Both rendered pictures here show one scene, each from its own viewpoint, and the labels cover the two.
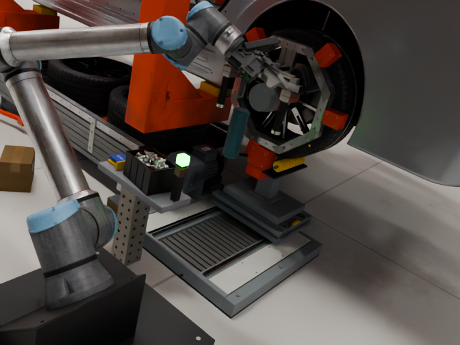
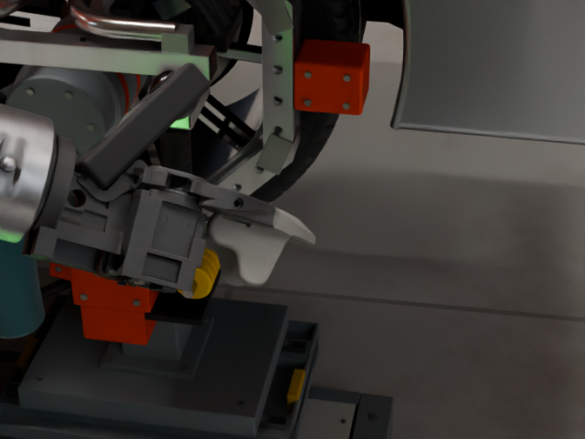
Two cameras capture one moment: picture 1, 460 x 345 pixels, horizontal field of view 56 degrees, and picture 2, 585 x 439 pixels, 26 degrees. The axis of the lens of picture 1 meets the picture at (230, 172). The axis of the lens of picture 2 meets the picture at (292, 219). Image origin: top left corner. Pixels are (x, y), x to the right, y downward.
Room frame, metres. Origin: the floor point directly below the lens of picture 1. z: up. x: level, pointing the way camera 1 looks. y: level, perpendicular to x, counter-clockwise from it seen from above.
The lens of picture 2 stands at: (0.65, 0.22, 1.61)
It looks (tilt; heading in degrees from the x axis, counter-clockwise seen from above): 34 degrees down; 337
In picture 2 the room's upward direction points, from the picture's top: straight up
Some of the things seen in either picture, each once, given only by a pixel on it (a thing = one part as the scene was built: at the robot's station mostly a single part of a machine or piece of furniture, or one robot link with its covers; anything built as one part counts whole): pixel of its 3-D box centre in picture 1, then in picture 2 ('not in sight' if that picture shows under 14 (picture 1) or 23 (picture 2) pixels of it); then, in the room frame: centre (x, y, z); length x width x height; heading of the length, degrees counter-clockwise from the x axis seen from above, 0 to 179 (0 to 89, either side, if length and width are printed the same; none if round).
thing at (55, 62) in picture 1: (95, 81); not in sight; (3.08, 1.14, 0.39); 0.66 x 0.66 x 0.24
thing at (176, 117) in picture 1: (196, 91); not in sight; (2.40, 0.30, 0.69); 0.52 x 0.17 x 0.35; 146
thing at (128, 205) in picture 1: (131, 222); not in sight; (1.69, 0.38, 0.21); 0.10 x 0.10 x 0.42; 56
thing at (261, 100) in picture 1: (271, 96); (80, 84); (2.09, -0.10, 0.85); 0.21 x 0.14 x 0.14; 146
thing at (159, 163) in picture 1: (150, 169); not in sight; (1.65, 0.33, 0.51); 0.20 x 0.14 x 0.13; 48
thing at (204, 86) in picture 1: (215, 88); not in sight; (2.54, 0.21, 0.70); 0.14 x 0.14 x 0.05; 56
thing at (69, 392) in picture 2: (269, 181); (155, 300); (2.29, -0.24, 0.32); 0.40 x 0.30 x 0.28; 56
